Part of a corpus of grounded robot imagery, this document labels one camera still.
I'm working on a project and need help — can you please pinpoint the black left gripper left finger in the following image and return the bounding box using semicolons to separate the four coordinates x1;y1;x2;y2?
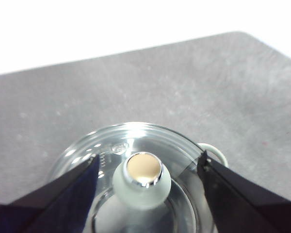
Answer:
0;154;100;233

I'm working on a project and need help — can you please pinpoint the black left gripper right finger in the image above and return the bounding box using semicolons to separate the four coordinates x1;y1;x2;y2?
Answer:
196;150;291;233

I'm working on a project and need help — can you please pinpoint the glass lid with green knob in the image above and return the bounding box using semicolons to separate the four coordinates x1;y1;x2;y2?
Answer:
47;121;202;233

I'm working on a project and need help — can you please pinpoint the pale green electric pot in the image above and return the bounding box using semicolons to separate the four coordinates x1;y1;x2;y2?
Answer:
198;143;228;168

